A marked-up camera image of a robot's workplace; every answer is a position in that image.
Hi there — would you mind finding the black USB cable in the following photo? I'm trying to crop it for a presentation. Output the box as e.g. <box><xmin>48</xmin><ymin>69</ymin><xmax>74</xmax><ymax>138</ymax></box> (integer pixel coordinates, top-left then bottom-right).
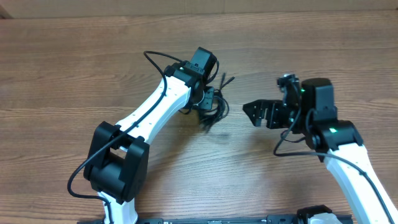
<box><xmin>198</xmin><ymin>72</ymin><xmax>236</xmax><ymax>131</ymax></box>

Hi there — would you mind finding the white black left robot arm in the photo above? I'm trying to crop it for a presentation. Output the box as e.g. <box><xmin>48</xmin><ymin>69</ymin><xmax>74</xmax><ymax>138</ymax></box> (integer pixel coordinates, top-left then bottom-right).
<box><xmin>83</xmin><ymin>47</ymin><xmax>219</xmax><ymax>223</ymax></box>

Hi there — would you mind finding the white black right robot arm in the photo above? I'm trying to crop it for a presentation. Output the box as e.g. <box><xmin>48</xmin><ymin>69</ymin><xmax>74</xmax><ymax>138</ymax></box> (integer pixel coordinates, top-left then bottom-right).
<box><xmin>243</xmin><ymin>75</ymin><xmax>397</xmax><ymax>223</ymax></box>

